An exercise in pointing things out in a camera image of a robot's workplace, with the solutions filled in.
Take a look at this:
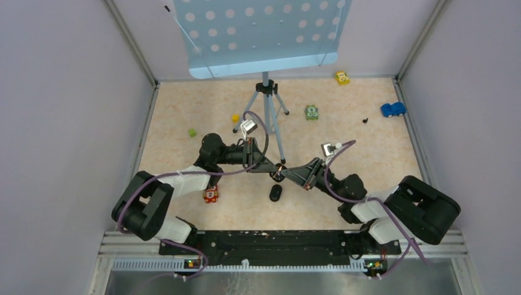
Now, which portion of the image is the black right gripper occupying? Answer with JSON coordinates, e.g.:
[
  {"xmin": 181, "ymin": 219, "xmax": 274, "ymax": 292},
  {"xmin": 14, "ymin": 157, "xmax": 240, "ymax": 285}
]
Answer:
[{"xmin": 280, "ymin": 157, "xmax": 347, "ymax": 203}]

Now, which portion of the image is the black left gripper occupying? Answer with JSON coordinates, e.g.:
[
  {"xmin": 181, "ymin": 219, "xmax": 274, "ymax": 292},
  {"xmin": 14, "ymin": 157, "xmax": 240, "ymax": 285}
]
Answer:
[{"xmin": 216, "ymin": 137, "xmax": 278, "ymax": 173}]

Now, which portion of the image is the black earbuds charging case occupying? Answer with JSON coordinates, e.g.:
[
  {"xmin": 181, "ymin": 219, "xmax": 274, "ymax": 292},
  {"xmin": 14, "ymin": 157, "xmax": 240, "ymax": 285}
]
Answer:
[{"xmin": 269, "ymin": 184, "xmax": 283, "ymax": 202}]

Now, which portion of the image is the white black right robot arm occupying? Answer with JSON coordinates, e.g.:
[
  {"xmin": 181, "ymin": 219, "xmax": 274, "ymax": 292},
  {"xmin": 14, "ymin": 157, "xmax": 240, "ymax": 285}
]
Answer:
[{"xmin": 267, "ymin": 158, "xmax": 461, "ymax": 253}]

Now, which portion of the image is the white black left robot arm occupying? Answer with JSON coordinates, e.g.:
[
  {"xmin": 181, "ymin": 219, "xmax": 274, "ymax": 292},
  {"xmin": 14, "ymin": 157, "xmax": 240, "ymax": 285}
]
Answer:
[{"xmin": 111, "ymin": 133, "xmax": 282, "ymax": 254}]

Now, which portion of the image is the green monster toy block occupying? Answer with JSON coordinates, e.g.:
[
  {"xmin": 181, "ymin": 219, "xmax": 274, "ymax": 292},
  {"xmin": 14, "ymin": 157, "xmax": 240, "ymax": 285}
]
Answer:
[{"xmin": 304, "ymin": 104, "xmax": 319, "ymax": 120}]

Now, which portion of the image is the red owl number block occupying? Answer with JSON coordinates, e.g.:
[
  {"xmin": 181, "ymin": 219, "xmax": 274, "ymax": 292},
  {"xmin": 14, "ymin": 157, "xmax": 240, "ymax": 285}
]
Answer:
[{"xmin": 203, "ymin": 185, "xmax": 219, "ymax": 203}]

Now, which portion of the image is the small green cube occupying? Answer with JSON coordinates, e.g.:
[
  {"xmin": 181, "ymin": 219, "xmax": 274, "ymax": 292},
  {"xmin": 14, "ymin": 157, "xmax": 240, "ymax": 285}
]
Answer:
[{"xmin": 189, "ymin": 128, "xmax": 197, "ymax": 138}]

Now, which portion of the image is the yellow toy block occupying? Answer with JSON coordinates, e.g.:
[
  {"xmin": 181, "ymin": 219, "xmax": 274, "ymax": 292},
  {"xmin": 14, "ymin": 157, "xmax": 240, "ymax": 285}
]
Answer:
[{"xmin": 335, "ymin": 71, "xmax": 350, "ymax": 85}]

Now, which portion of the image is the blue toy car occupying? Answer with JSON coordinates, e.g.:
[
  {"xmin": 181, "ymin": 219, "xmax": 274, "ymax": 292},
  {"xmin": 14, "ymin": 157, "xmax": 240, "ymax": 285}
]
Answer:
[{"xmin": 380, "ymin": 102, "xmax": 407, "ymax": 117}]

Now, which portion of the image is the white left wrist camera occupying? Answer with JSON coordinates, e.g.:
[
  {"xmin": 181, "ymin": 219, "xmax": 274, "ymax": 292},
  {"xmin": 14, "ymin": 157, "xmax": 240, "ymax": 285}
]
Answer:
[{"xmin": 240, "ymin": 119, "xmax": 258, "ymax": 137}]

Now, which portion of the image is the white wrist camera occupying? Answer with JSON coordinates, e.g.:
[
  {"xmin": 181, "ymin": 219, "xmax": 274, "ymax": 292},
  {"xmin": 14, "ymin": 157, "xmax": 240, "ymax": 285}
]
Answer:
[
  {"xmin": 240, "ymin": 119, "xmax": 258, "ymax": 137},
  {"xmin": 321, "ymin": 143, "xmax": 343, "ymax": 158}
]

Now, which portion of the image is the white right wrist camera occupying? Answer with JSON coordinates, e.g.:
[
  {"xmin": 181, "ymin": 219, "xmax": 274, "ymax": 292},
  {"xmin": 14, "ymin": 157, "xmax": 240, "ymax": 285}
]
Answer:
[{"xmin": 321, "ymin": 143, "xmax": 343, "ymax": 158}]

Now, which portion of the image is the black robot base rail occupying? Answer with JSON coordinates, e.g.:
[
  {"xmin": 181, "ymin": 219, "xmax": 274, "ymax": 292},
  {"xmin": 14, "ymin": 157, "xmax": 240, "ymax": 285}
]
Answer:
[{"xmin": 159, "ymin": 230, "xmax": 402, "ymax": 267}]

